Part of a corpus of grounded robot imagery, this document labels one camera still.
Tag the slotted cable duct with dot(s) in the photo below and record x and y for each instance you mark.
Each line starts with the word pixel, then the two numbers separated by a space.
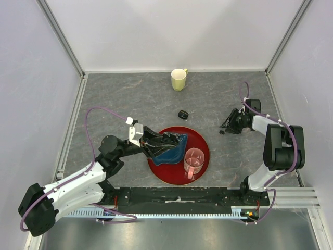
pixel 95 212

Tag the blue leaf-shaped dish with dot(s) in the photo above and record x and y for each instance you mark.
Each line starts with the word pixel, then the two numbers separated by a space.
pixel 173 155

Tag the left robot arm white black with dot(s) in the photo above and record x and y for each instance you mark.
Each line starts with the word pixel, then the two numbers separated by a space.
pixel 42 206

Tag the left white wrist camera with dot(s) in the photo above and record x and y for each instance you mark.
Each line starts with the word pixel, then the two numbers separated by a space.
pixel 136 131

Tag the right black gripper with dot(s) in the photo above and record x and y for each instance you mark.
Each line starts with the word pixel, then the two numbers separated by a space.
pixel 233 113

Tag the black earbud case gold rim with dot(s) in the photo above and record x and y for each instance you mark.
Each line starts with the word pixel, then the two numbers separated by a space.
pixel 183 114

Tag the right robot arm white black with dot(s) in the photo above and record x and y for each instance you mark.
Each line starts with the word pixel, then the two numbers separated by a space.
pixel 283 151

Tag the aluminium frame post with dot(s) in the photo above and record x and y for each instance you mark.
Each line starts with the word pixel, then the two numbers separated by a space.
pixel 43 4
pixel 305 4

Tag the pink glass mug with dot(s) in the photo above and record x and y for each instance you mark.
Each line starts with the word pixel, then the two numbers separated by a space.
pixel 193 161

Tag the yellow-green ceramic mug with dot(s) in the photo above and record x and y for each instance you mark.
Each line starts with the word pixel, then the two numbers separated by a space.
pixel 178 79

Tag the right aluminium frame post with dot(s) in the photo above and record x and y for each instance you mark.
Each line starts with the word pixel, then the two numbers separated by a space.
pixel 305 4

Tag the left aluminium frame post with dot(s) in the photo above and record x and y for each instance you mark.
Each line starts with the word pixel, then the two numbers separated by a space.
pixel 43 4

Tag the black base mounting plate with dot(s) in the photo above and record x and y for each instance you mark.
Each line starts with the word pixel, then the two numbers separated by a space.
pixel 182 200

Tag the round red tray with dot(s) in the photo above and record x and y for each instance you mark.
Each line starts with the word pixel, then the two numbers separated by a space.
pixel 175 174

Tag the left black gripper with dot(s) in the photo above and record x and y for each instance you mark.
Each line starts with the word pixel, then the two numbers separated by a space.
pixel 149 136

